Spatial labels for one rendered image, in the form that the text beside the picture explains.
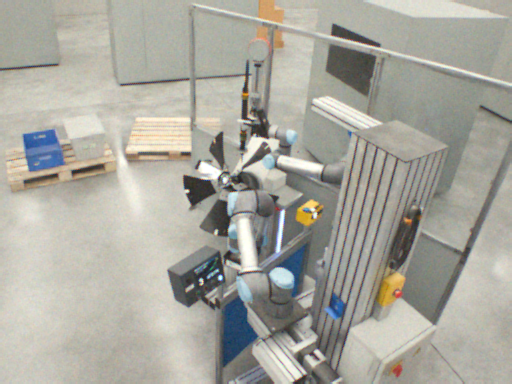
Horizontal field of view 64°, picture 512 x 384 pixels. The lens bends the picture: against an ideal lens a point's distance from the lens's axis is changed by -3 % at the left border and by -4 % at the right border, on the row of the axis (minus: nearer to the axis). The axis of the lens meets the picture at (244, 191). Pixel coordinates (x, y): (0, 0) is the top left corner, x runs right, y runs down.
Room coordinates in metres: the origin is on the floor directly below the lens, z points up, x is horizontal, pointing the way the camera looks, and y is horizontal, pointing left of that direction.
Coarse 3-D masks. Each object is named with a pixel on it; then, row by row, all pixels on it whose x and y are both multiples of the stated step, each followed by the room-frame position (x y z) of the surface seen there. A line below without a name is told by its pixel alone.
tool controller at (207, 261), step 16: (192, 256) 1.56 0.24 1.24; (208, 256) 1.55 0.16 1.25; (176, 272) 1.43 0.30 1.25; (192, 272) 1.45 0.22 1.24; (208, 272) 1.51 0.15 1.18; (224, 272) 1.57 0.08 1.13; (176, 288) 1.42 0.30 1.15; (192, 288) 1.42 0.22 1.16; (208, 288) 1.48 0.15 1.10; (192, 304) 1.39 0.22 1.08
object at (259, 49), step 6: (252, 42) 2.98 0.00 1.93; (258, 42) 2.97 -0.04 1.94; (264, 42) 2.97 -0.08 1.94; (252, 48) 2.97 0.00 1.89; (258, 48) 2.97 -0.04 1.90; (264, 48) 2.96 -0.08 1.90; (270, 48) 2.99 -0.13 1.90; (252, 54) 2.97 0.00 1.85; (258, 54) 2.97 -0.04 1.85; (264, 54) 2.96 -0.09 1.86; (258, 60) 2.97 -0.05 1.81
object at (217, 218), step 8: (216, 200) 2.25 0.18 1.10; (224, 200) 2.26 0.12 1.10; (216, 208) 2.21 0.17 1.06; (224, 208) 2.22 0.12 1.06; (208, 216) 2.18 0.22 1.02; (216, 216) 2.18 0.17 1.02; (224, 216) 2.19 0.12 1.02; (200, 224) 2.15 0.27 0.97; (208, 224) 2.15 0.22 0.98; (216, 224) 2.15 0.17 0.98; (224, 224) 2.16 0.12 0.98; (208, 232) 2.12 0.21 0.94
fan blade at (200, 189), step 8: (184, 176) 2.46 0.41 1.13; (184, 184) 2.44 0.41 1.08; (192, 184) 2.42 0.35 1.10; (200, 184) 2.40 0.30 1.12; (208, 184) 2.38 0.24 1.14; (192, 192) 2.41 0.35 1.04; (200, 192) 2.39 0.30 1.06; (208, 192) 2.38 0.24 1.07; (216, 192) 2.37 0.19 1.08; (192, 200) 2.40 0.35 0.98; (200, 200) 2.39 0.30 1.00
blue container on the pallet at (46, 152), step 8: (24, 136) 4.47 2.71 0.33; (32, 136) 4.51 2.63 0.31; (48, 136) 4.60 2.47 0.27; (56, 136) 4.49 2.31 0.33; (24, 144) 4.33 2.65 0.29; (32, 144) 4.50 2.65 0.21; (40, 144) 4.54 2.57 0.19; (48, 144) 4.59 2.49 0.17; (56, 144) 4.62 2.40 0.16; (24, 152) 4.02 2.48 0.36; (32, 152) 4.38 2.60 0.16; (40, 152) 4.40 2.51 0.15; (48, 152) 4.07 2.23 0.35; (56, 152) 4.11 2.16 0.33; (32, 160) 3.98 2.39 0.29; (40, 160) 4.02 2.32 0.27; (48, 160) 4.06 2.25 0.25; (56, 160) 4.11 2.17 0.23; (64, 160) 4.15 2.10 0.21; (32, 168) 3.96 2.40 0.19; (40, 168) 4.01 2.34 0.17
